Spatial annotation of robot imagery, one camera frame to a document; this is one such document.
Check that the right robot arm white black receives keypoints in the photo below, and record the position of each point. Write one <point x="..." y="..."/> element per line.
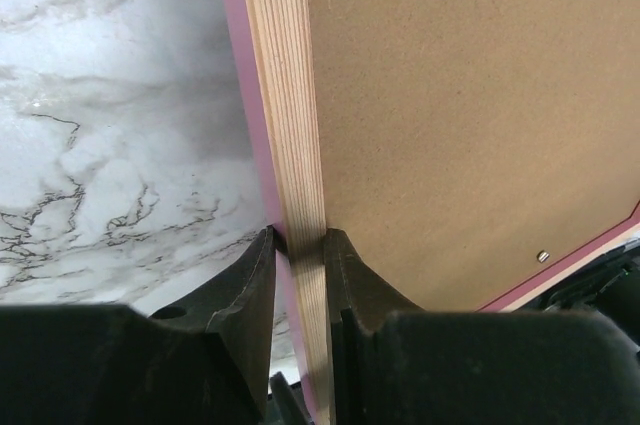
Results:
<point x="609" y="285"/>

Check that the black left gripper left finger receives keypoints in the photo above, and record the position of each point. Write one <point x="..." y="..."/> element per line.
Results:
<point x="203" y="359"/>

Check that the pink picture frame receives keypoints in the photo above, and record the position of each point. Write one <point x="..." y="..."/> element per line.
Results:
<point x="475" y="152"/>

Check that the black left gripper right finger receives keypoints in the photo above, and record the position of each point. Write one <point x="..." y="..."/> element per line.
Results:
<point x="394" y="363"/>

